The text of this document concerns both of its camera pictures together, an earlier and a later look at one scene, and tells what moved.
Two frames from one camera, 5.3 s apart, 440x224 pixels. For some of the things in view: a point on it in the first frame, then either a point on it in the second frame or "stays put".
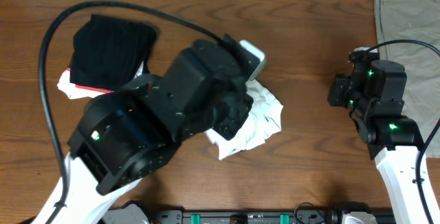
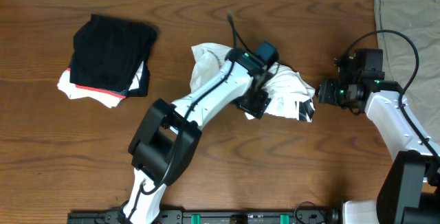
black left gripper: (232, 110) → (254, 101)
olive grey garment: (414, 16) stays put
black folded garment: (108, 51) stays put
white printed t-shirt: (263, 121) → (290, 95)
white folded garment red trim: (75, 91) stays put
